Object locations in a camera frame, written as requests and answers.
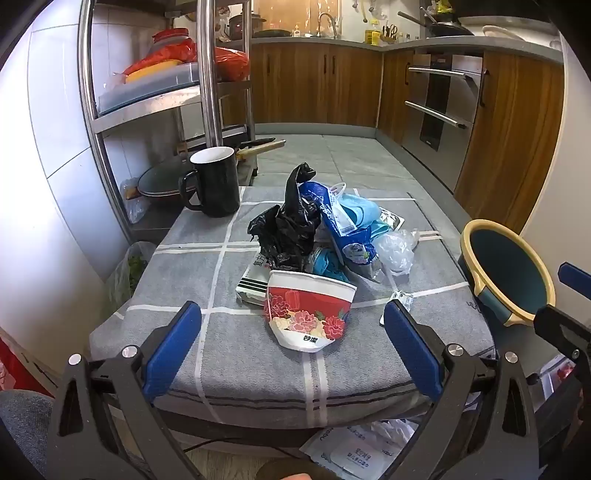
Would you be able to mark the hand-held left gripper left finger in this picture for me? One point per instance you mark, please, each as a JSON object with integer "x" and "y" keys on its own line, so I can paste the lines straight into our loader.
{"x": 171, "y": 350}

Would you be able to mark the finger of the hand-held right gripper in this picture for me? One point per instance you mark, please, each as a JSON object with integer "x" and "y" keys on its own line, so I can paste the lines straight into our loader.
{"x": 575, "y": 276}
{"x": 554, "y": 323}

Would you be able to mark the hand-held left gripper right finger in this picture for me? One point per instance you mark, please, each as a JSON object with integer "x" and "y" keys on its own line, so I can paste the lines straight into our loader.
{"x": 411, "y": 350}

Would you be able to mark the small white wrapper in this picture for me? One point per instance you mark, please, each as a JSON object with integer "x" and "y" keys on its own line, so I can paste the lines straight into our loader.
{"x": 401, "y": 300}

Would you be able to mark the blue bin with yellow rim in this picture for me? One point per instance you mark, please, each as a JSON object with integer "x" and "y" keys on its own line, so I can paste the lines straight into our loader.
{"x": 503, "y": 267}

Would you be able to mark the clear plastic bag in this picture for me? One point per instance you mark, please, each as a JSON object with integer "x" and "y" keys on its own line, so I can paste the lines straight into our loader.
{"x": 395, "y": 251}

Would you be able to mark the white green striped box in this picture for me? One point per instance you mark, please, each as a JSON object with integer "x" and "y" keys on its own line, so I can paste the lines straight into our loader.
{"x": 251, "y": 286}

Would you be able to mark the red floral paper bowl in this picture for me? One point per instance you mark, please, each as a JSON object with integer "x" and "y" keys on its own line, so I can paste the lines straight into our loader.
{"x": 304, "y": 318}

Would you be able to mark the teal wrapper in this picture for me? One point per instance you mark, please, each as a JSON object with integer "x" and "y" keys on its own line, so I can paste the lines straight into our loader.
{"x": 330, "y": 265}

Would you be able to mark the blue plastic package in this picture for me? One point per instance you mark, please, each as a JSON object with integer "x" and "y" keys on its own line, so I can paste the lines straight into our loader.
{"x": 351, "y": 240}

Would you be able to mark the silver blister pack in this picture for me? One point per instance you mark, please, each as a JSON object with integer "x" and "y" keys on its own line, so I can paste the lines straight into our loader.
{"x": 392, "y": 219}

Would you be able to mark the blue face mask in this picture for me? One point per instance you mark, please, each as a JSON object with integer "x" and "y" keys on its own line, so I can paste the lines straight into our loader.
{"x": 360, "y": 210}

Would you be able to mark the black plastic bag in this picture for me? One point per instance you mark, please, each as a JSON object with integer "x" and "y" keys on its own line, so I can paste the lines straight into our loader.
{"x": 281, "y": 230}

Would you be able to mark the grey plaid cloth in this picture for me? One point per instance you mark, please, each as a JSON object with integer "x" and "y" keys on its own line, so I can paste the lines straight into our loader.
{"x": 231, "y": 360}

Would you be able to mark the white crumpled paper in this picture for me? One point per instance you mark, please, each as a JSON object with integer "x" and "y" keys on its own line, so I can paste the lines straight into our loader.
{"x": 392, "y": 429}

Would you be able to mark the bag of green vegetables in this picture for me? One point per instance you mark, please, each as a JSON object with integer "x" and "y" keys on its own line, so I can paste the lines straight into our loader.
{"x": 129, "y": 272}

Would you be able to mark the clear bag with food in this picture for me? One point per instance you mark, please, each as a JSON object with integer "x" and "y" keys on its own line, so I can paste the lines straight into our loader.
{"x": 131, "y": 203}

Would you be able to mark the red patterned bag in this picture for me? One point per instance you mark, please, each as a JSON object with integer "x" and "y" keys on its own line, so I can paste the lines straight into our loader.
{"x": 11, "y": 369}

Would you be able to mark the person's grey trouser leg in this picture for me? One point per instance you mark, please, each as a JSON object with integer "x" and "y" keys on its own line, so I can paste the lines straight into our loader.
{"x": 23, "y": 424}

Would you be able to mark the black mug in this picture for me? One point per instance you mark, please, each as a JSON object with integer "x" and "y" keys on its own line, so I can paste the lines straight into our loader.
{"x": 217, "y": 189}

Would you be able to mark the stainless steel oven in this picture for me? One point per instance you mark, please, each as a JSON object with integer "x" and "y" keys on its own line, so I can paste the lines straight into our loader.
{"x": 443, "y": 101}

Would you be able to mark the black flat pan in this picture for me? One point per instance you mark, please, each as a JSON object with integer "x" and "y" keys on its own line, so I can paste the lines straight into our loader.
{"x": 258, "y": 142}

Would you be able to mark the white dish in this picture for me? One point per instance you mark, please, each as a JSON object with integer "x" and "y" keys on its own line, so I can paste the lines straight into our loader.
{"x": 501, "y": 31}

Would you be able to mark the stainless steel shelf rack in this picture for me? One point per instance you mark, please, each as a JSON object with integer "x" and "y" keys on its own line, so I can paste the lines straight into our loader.
{"x": 210, "y": 92}

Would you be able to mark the black wok on stove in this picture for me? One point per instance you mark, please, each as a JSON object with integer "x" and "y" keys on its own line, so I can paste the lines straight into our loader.
{"x": 443, "y": 28}

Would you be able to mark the wooden kitchen cabinets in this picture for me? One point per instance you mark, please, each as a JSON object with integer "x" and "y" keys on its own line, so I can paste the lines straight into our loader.
{"x": 295, "y": 87}

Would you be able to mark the orange-red plastic bag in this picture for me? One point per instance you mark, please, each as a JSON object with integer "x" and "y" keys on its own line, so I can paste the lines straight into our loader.
{"x": 175, "y": 53}

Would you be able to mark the yellow oil bottle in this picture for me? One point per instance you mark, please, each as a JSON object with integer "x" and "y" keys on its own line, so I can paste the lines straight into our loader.
{"x": 373, "y": 37}

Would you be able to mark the red-lidded container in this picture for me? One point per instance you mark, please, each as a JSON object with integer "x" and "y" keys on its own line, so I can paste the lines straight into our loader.
{"x": 171, "y": 37}

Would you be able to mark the grey countertop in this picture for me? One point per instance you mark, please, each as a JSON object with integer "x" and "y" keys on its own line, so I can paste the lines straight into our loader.
{"x": 323, "y": 40}

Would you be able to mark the dark red cooking pot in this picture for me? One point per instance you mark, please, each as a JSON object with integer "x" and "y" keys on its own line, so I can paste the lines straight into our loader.
{"x": 244, "y": 27}

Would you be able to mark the chrome faucet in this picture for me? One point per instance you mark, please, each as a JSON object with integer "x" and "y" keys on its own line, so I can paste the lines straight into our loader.
{"x": 327, "y": 21}

